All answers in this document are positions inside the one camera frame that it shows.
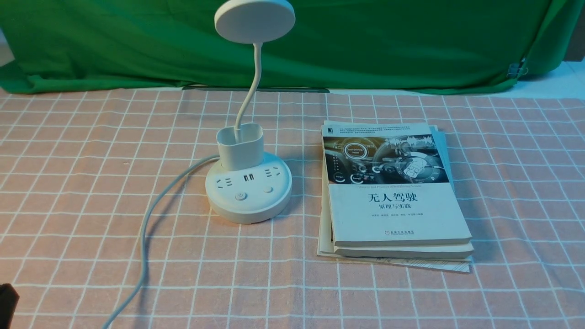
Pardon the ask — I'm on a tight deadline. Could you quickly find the white desk lamp with sockets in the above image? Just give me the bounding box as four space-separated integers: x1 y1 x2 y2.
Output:
205 0 295 224

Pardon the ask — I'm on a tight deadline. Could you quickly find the bottom thin paper booklet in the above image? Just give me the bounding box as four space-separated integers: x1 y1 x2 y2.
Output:
317 130 471 274

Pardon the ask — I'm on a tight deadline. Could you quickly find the top book self-driving cover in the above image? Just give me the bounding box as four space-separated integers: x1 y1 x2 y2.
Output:
321 122 473 247

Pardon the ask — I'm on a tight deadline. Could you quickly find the pink checkered tablecloth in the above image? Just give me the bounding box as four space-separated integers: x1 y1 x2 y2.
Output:
0 90 585 329

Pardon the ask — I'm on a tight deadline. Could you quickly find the metal binder clip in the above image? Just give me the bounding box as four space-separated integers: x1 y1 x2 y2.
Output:
506 58 529 80

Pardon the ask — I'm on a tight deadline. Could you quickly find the green backdrop cloth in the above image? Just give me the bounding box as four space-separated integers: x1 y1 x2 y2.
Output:
0 0 584 95

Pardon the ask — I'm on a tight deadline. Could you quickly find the black object at left edge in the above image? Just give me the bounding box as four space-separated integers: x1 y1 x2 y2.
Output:
0 283 20 329

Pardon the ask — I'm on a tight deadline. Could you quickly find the white lamp power cord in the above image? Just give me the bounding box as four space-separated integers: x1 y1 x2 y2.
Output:
101 154 221 329

